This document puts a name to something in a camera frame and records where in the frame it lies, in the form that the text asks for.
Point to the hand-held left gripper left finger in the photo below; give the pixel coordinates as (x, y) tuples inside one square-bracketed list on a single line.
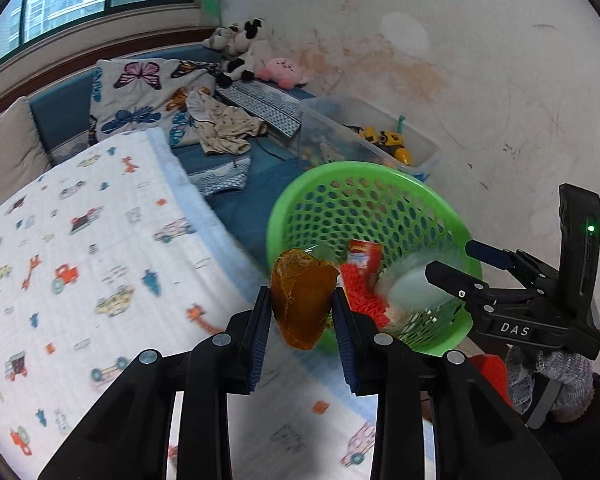
[(259, 340)]

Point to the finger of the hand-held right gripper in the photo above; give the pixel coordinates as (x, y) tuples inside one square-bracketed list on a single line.
[(450, 280), (487, 254)]

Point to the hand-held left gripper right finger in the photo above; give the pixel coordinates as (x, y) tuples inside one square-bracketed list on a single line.
[(344, 340)]

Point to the white plastic container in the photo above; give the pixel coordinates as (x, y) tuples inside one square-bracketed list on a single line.
[(415, 287)]

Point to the red foam net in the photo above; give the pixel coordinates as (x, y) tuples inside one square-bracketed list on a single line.
[(362, 292)]

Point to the red snack packet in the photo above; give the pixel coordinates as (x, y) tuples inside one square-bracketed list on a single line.
[(364, 255)]

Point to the green plastic basket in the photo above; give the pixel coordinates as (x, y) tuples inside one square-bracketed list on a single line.
[(340, 195)]

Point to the person's right hand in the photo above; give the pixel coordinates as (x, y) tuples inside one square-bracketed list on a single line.
[(565, 375)]

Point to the blue mattress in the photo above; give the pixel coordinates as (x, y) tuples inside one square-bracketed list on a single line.
[(250, 220)]

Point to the yellow round toy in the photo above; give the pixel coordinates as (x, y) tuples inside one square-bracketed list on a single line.
[(404, 155)]

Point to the teal plastic toy stick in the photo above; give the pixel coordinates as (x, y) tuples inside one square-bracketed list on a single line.
[(400, 122)]

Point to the blue white patterned cloth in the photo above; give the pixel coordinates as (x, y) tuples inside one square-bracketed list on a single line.
[(225, 175)]

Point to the vehicle print blanket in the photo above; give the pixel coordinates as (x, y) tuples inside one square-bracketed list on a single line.
[(105, 270)]

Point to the clear plastic storage box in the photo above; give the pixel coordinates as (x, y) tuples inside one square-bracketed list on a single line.
[(330, 120)]

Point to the beige patterned garment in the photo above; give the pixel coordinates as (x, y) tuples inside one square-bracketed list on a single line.
[(220, 127)]

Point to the grey patterned cloth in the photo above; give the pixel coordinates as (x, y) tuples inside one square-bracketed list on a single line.
[(265, 105)]

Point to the pink plush toy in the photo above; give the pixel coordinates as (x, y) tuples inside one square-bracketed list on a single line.
[(282, 71)]

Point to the butterfly print blanket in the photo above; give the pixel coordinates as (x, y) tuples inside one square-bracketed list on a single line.
[(140, 95)]

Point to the cow plush toy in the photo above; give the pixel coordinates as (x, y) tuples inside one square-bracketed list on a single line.
[(242, 45)]

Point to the beige cushion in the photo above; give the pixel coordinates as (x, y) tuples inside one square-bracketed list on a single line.
[(10, 160)]

